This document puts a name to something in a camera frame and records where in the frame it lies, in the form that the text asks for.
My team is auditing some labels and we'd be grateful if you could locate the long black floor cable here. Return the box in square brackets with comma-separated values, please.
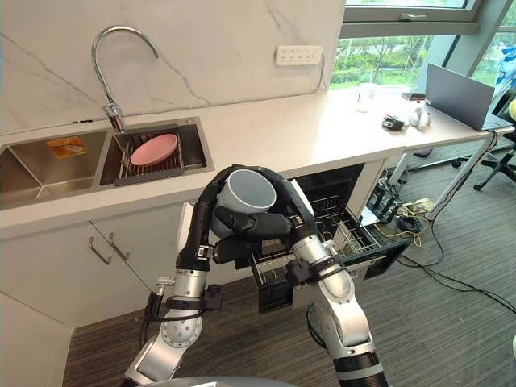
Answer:
[397, 248, 516, 314]

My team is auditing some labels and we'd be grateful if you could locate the black office chair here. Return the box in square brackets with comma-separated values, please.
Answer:
[473, 132, 516, 193]

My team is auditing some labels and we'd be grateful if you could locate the built-in dishwasher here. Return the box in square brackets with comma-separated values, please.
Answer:
[245, 162, 410, 316]

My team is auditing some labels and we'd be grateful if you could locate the black device under table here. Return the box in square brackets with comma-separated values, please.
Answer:
[369, 184, 401, 223]

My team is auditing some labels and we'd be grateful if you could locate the metal cabinet handle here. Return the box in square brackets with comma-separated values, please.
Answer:
[88, 236, 112, 266]
[107, 232, 131, 260]

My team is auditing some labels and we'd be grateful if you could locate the grey sink drain rack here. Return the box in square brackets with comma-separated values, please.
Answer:
[113, 131, 186, 187]

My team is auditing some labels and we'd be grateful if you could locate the grey laptop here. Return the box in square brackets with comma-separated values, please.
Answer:
[425, 63, 515, 132]

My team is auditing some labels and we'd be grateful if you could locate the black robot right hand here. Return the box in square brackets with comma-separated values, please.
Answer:
[214, 164, 325, 248]

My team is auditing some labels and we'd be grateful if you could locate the wire dishwasher rack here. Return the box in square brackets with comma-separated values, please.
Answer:
[248, 215, 382, 284]

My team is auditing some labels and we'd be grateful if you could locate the white power strip cable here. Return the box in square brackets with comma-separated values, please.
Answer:
[316, 54, 329, 91]

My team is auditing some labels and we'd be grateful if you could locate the chrome gooseneck faucet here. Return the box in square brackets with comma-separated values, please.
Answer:
[91, 25, 160, 133]

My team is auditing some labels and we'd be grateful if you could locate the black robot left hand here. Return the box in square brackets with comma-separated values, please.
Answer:
[176, 169, 264, 273]

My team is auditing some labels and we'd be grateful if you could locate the grey robot torso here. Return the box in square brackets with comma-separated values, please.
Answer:
[160, 372, 340, 387]

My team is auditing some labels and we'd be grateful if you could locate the dishwasher door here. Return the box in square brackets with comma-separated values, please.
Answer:
[257, 237, 410, 315]

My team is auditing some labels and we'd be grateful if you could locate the white table leg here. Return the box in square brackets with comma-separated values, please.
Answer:
[426, 131, 499, 221]

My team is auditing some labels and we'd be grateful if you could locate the stainless steel double sink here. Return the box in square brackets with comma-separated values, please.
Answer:
[0, 116, 215, 211]

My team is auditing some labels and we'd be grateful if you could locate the pink bowl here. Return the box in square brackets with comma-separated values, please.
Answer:
[130, 134, 179, 166]

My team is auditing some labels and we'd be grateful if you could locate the grey-blue cup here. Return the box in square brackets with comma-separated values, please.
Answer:
[211, 169, 278, 239]

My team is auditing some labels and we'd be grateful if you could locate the small black gadget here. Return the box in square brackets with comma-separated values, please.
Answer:
[381, 114, 409, 132]

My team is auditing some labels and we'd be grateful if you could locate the white power strip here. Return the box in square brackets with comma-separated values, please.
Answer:
[275, 44, 323, 68]

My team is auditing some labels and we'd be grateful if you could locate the coiled black cable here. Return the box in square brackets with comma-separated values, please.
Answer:
[397, 215, 425, 235]

